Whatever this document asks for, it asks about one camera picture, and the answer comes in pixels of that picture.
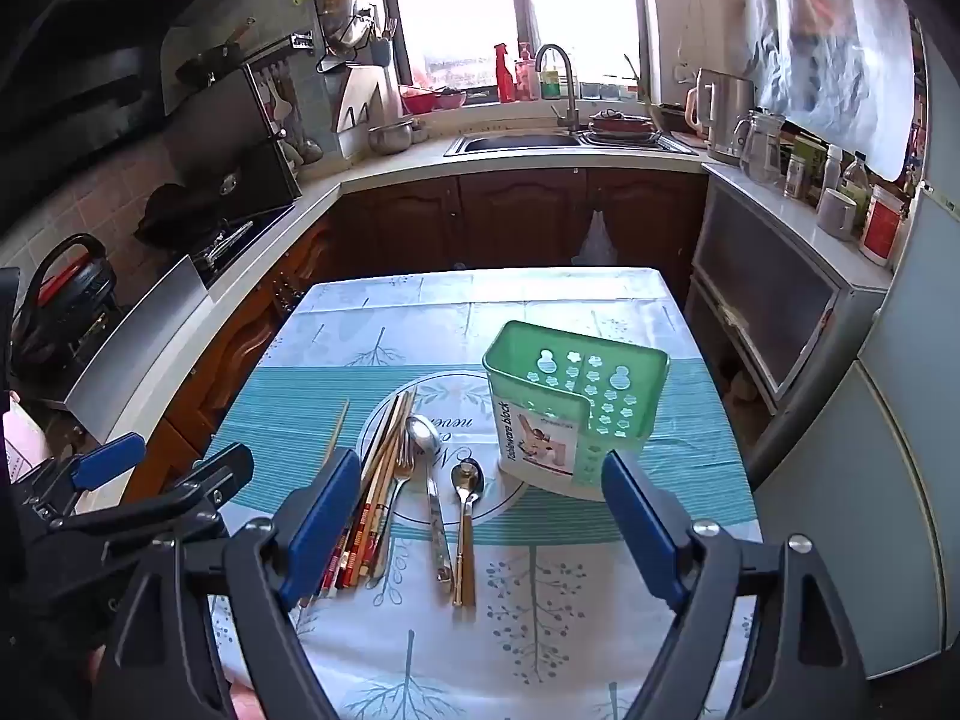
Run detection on black appliance with red handle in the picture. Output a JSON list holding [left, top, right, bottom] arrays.
[[11, 234, 117, 376]]

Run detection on small gold-handled spoon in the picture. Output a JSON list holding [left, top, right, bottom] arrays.
[[450, 459, 485, 608]]

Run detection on glass-door side cabinet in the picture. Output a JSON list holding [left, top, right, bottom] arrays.
[[686, 165, 893, 413]]

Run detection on grey mug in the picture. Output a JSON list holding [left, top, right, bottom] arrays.
[[816, 187, 857, 241]]

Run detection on glass jug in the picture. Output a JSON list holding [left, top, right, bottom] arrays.
[[733, 111, 787, 187]]

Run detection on tree-patterned tablecloth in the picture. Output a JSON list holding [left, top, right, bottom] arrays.
[[202, 266, 764, 720]]

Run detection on black frying pan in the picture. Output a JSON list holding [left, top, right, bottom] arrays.
[[176, 19, 256, 87]]

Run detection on black range hood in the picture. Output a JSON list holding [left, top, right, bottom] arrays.
[[0, 0, 218, 166]]

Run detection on hanging steel pan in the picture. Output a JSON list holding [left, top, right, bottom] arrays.
[[322, 0, 374, 55]]

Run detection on clear plastic bottle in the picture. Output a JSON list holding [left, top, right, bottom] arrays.
[[840, 152, 871, 233]]

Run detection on stack of red dishes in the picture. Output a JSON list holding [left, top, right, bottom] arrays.
[[585, 111, 653, 142]]

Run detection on brown wooden base cabinets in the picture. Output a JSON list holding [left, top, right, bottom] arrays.
[[124, 169, 710, 503]]

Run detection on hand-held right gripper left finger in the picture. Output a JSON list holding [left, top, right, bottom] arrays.
[[97, 448, 362, 720]]

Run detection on green box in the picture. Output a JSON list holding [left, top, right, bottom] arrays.
[[784, 136, 824, 203]]

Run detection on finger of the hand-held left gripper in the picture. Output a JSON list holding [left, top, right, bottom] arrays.
[[15, 433, 147, 511], [45, 442, 256, 541]]

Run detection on hanging kitchen utensils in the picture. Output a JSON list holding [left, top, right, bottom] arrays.
[[255, 67, 305, 166]]

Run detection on black splash guard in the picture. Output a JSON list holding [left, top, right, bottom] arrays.
[[161, 64, 301, 203]]

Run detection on black wok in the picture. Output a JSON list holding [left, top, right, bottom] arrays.
[[135, 184, 226, 248]]

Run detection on steel fork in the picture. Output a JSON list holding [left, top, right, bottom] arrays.
[[369, 444, 416, 580]]

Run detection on green plastic utensil holder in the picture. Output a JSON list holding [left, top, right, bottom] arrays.
[[481, 320, 671, 503]]

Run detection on steel faucet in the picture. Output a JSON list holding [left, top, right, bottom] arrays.
[[534, 43, 582, 132]]

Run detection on bundle of chopsticks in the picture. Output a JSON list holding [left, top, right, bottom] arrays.
[[319, 388, 418, 601]]

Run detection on large steel spoon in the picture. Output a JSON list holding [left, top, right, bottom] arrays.
[[405, 414, 453, 584]]

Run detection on grey refrigerator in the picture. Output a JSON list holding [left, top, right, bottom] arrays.
[[750, 15, 960, 683]]

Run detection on steel kitchen sink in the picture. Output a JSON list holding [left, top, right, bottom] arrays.
[[444, 131, 698, 158]]

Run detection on light bamboo chopstick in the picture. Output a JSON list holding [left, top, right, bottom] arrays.
[[322, 399, 351, 470]]

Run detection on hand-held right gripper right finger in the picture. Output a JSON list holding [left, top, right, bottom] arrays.
[[600, 450, 871, 720]]

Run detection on plastic-covered wall poster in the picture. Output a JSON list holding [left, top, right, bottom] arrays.
[[739, 0, 912, 181]]

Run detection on stainless steel panel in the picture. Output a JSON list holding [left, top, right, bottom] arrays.
[[64, 255, 211, 443]]

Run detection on steel electric kettle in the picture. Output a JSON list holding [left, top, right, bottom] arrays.
[[686, 67, 755, 166]]

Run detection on steel bowl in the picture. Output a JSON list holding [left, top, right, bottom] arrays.
[[367, 120, 415, 155]]

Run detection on red-labelled jar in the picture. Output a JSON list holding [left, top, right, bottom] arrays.
[[859, 187, 908, 267]]

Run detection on kitchen window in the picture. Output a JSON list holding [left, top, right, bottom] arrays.
[[386, 0, 653, 106]]

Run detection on white plastic bag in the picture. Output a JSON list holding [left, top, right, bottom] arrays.
[[577, 210, 620, 267]]

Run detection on wooden cutting board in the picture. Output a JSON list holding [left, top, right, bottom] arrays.
[[330, 64, 398, 134]]

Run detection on red spray bottle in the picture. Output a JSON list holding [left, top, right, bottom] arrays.
[[493, 43, 517, 102]]

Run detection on gas stove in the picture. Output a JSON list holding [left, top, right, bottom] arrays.
[[191, 202, 297, 290]]

